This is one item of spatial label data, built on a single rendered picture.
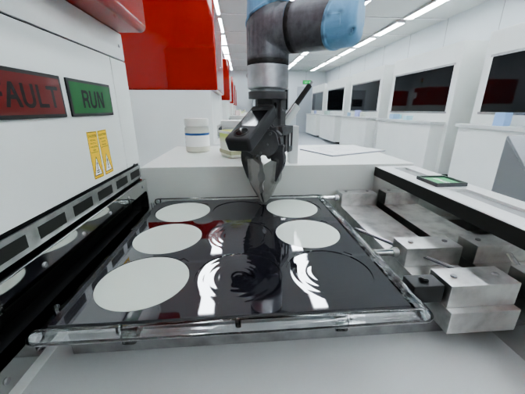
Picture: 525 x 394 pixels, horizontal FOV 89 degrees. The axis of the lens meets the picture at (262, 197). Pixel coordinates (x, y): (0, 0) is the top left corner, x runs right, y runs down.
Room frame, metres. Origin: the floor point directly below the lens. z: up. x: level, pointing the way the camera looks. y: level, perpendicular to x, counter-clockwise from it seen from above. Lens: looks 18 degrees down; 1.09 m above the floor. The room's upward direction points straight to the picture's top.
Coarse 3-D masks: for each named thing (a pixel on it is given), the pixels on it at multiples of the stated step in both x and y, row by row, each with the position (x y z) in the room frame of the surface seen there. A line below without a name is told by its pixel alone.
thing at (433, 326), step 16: (208, 336) 0.24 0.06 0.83; (224, 336) 0.25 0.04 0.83; (240, 336) 0.25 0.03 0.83; (256, 336) 0.25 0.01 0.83; (272, 336) 0.25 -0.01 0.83; (288, 336) 0.25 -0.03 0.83; (304, 336) 0.25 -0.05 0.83; (320, 336) 0.25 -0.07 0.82; (336, 336) 0.26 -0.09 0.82; (80, 352) 0.23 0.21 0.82; (96, 352) 0.23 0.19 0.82
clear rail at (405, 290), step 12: (324, 204) 0.52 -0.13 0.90; (336, 216) 0.45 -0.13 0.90; (348, 228) 0.39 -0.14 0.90; (360, 240) 0.35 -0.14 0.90; (372, 252) 0.32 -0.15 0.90; (396, 276) 0.26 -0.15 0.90; (408, 288) 0.24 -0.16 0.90; (408, 300) 0.23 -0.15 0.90; (420, 300) 0.22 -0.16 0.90; (432, 312) 0.21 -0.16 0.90
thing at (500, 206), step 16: (400, 176) 0.51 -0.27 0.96; (416, 176) 0.53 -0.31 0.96; (448, 192) 0.40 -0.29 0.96; (464, 192) 0.42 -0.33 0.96; (480, 192) 0.40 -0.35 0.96; (496, 192) 0.40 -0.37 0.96; (480, 208) 0.33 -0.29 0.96; (496, 208) 0.33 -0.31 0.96; (512, 208) 0.34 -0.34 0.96; (512, 224) 0.28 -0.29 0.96
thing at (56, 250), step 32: (128, 192) 0.47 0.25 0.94; (96, 224) 0.35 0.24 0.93; (128, 224) 0.48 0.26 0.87; (32, 256) 0.24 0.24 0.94; (64, 256) 0.27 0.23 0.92; (96, 256) 0.36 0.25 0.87; (0, 288) 0.19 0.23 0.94; (64, 288) 0.28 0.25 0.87; (32, 352) 0.20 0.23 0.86; (0, 384) 0.17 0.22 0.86
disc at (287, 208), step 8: (280, 200) 0.54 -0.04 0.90; (288, 200) 0.54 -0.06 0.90; (296, 200) 0.54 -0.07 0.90; (272, 208) 0.49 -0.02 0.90; (280, 208) 0.49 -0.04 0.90; (288, 208) 0.49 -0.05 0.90; (296, 208) 0.49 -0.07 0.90; (304, 208) 0.49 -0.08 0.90; (312, 208) 0.49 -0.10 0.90; (280, 216) 0.45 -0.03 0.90; (288, 216) 0.45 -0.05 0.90; (296, 216) 0.45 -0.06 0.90; (304, 216) 0.45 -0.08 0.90
